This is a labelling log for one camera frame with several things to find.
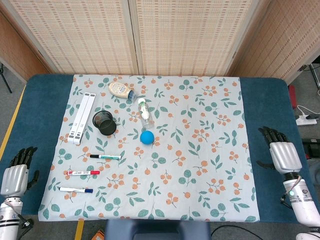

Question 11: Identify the white power strip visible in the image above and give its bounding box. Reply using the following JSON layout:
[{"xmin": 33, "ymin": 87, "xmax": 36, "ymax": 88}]
[{"xmin": 295, "ymin": 114, "xmax": 318, "ymax": 126}]

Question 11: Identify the floral patterned tablecloth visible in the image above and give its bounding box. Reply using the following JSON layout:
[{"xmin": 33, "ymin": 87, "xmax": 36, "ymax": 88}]
[{"xmin": 37, "ymin": 74, "xmax": 260, "ymax": 223}]

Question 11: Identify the dark blue chair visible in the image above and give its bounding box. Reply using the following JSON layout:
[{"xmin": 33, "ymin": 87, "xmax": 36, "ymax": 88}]
[{"xmin": 104, "ymin": 219, "xmax": 211, "ymax": 240}]

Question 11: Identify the red marker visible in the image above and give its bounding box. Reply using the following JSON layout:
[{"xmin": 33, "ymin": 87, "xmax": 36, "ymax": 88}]
[{"xmin": 66, "ymin": 170, "xmax": 101, "ymax": 176}]

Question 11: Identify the black floor device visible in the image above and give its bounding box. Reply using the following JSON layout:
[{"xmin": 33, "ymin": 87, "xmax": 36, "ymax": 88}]
[{"xmin": 301, "ymin": 138, "xmax": 320, "ymax": 160}]

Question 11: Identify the black metal stand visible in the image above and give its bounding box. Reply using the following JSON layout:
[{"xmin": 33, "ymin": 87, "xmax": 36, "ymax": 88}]
[{"xmin": 298, "ymin": 63, "xmax": 320, "ymax": 96}]

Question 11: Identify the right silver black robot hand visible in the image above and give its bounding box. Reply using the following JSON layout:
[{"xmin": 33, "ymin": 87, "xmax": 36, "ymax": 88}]
[{"xmin": 256, "ymin": 126, "xmax": 303, "ymax": 175}]

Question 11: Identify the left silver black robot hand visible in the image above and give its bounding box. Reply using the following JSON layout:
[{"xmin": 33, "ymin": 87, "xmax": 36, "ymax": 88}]
[{"xmin": 0, "ymin": 146, "xmax": 40, "ymax": 197}]

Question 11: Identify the red floor object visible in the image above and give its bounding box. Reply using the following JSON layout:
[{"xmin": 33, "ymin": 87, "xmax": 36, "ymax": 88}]
[{"xmin": 288, "ymin": 84, "xmax": 298, "ymax": 110}]

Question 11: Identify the black tripod leg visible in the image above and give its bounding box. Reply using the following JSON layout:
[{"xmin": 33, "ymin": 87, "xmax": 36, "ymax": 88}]
[{"xmin": 0, "ymin": 63, "xmax": 13, "ymax": 94}]

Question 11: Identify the teal whiteboard marker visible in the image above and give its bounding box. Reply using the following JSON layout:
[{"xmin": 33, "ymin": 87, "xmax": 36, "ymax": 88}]
[{"xmin": 89, "ymin": 154, "xmax": 122, "ymax": 161}]

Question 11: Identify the black floor cable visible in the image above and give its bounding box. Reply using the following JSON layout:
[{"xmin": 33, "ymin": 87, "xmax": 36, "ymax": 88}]
[{"xmin": 211, "ymin": 224, "xmax": 265, "ymax": 240}]

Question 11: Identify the clear plastic bottle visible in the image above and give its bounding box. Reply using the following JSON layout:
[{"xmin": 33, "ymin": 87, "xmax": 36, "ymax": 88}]
[{"xmin": 137, "ymin": 97, "xmax": 155, "ymax": 130}]

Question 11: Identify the blue-capped marker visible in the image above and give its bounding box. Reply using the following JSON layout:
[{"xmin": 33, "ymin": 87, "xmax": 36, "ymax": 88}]
[{"xmin": 58, "ymin": 186, "xmax": 94, "ymax": 194}]

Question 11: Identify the bamboo folding screen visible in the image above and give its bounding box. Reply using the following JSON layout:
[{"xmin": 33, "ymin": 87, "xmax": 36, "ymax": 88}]
[{"xmin": 0, "ymin": 0, "xmax": 320, "ymax": 86}]

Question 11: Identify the orange floor object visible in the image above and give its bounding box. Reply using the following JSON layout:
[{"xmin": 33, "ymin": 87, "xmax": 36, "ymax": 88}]
[{"xmin": 91, "ymin": 229, "xmax": 105, "ymax": 240}]

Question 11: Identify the white power cable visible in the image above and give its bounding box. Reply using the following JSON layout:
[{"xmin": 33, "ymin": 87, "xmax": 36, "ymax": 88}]
[{"xmin": 296, "ymin": 104, "xmax": 311, "ymax": 117}]

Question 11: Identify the beige mayonnaise squeeze bottle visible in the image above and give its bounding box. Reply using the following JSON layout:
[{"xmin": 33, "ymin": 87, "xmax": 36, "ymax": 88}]
[{"xmin": 107, "ymin": 81, "xmax": 138, "ymax": 101}]

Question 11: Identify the white folded stand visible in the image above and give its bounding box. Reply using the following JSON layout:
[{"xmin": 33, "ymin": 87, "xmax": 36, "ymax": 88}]
[{"xmin": 66, "ymin": 92, "xmax": 97, "ymax": 146}]

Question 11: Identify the black mesh pen cup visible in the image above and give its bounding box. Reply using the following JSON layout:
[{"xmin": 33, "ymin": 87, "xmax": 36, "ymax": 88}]
[{"xmin": 92, "ymin": 110, "xmax": 118, "ymax": 137}]

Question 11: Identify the blue ball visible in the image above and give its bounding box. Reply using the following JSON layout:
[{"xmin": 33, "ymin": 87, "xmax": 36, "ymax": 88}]
[{"xmin": 139, "ymin": 130, "xmax": 155, "ymax": 146}]

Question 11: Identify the teal blue table cover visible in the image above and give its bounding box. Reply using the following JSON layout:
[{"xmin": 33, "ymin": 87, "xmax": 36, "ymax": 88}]
[{"xmin": 0, "ymin": 73, "xmax": 316, "ymax": 224}]

